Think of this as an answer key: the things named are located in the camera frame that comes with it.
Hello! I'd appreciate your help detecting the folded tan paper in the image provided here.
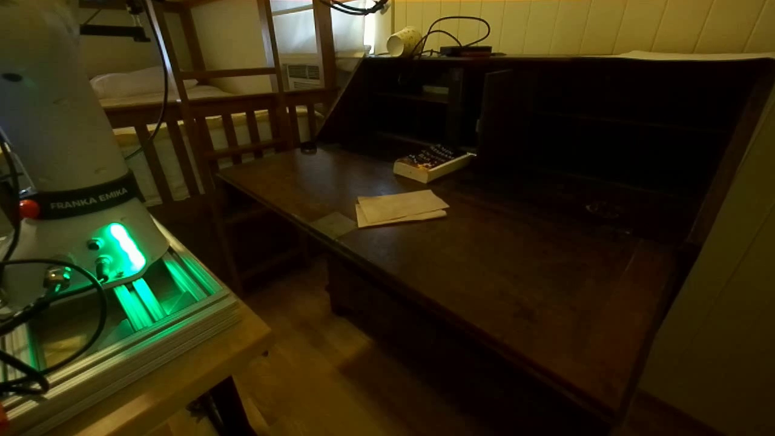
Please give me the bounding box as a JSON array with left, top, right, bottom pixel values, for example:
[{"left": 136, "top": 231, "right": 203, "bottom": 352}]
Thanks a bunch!
[{"left": 355, "top": 188, "right": 447, "bottom": 227}]

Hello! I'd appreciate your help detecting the dark wooden secretary desk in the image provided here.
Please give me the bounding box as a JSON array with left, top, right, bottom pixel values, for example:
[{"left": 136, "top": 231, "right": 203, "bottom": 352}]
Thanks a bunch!
[{"left": 222, "top": 59, "right": 773, "bottom": 433}]

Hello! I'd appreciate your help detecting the white paper sheet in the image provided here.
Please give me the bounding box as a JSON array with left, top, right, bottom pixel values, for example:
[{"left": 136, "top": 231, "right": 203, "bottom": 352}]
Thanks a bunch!
[{"left": 611, "top": 52, "right": 775, "bottom": 64}]

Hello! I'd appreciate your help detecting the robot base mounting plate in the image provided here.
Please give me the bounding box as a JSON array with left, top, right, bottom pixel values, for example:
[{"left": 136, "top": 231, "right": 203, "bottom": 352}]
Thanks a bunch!
[{"left": 0, "top": 231, "right": 234, "bottom": 412}]

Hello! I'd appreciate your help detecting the wooden stand table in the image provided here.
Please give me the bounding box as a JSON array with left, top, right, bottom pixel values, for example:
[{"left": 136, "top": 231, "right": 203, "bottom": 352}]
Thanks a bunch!
[{"left": 0, "top": 299, "right": 273, "bottom": 436}]

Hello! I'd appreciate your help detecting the wooden chair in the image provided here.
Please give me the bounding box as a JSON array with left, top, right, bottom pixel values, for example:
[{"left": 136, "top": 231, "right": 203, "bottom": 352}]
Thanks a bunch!
[{"left": 101, "top": 0, "right": 330, "bottom": 294}]

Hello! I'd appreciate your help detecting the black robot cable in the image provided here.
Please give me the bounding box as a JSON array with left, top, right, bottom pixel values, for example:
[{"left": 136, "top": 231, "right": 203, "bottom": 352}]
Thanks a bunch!
[{"left": 0, "top": 128, "right": 111, "bottom": 403}]

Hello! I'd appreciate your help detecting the black cable bundle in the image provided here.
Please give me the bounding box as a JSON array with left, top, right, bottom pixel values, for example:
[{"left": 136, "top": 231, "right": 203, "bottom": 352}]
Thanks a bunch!
[{"left": 409, "top": 12, "right": 496, "bottom": 60}]

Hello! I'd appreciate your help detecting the small colourful box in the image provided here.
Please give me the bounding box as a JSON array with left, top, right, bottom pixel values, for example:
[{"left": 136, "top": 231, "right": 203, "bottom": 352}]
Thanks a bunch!
[{"left": 393, "top": 146, "right": 475, "bottom": 184}]

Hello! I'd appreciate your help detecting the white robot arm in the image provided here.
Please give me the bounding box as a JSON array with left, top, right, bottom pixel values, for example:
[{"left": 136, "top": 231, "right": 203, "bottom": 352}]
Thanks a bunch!
[{"left": 0, "top": 0, "right": 166, "bottom": 307}]

